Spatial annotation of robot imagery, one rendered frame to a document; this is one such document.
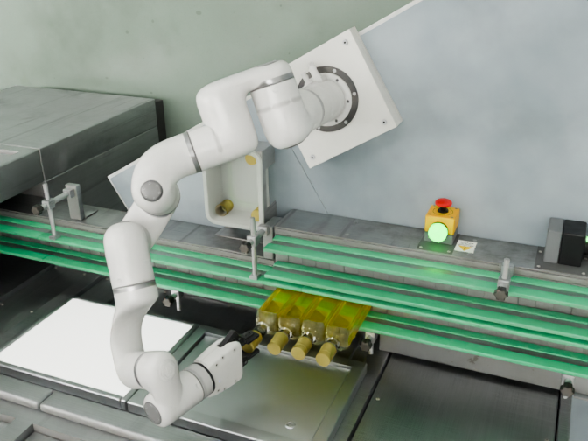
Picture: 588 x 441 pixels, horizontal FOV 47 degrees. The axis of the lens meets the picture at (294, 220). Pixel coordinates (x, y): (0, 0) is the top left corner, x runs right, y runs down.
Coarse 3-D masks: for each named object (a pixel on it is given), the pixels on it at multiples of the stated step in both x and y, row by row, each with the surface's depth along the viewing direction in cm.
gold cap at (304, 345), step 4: (300, 340) 150; (304, 340) 150; (308, 340) 151; (296, 344) 150; (300, 344) 149; (304, 344) 149; (308, 344) 150; (292, 348) 149; (296, 348) 148; (300, 348) 148; (304, 348) 148; (308, 348) 150; (292, 352) 149; (296, 352) 148; (300, 352) 148; (304, 352) 148; (292, 356) 149; (296, 356) 149; (300, 356) 148; (304, 356) 148
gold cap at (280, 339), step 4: (276, 332) 154; (280, 332) 153; (276, 336) 152; (280, 336) 152; (284, 336) 153; (272, 340) 151; (276, 340) 151; (280, 340) 151; (284, 340) 152; (288, 340) 154; (268, 344) 151; (272, 344) 150; (276, 344) 150; (280, 344) 150; (284, 344) 152; (268, 348) 151; (272, 348) 151; (276, 348) 150; (280, 348) 150; (272, 352) 151; (276, 352) 151; (280, 352) 150
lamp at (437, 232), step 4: (432, 224) 160; (436, 224) 159; (440, 224) 159; (444, 224) 159; (432, 228) 158; (436, 228) 158; (440, 228) 158; (444, 228) 158; (428, 232) 160; (432, 232) 158; (436, 232) 158; (440, 232) 158; (444, 232) 158; (432, 236) 159; (436, 236) 158; (440, 236) 158; (444, 236) 158; (432, 240) 159; (436, 240) 159; (440, 240) 158
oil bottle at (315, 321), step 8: (320, 296) 165; (320, 304) 162; (328, 304) 162; (336, 304) 162; (312, 312) 158; (320, 312) 158; (328, 312) 158; (304, 320) 156; (312, 320) 155; (320, 320) 155; (328, 320) 157; (304, 328) 154; (312, 328) 154; (320, 328) 154; (320, 336) 154; (312, 344) 155
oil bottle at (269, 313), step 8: (280, 288) 169; (272, 296) 166; (280, 296) 166; (288, 296) 166; (264, 304) 162; (272, 304) 162; (280, 304) 162; (256, 312) 160; (264, 312) 159; (272, 312) 159; (280, 312) 160; (256, 320) 159; (264, 320) 158; (272, 320) 158; (272, 328) 158
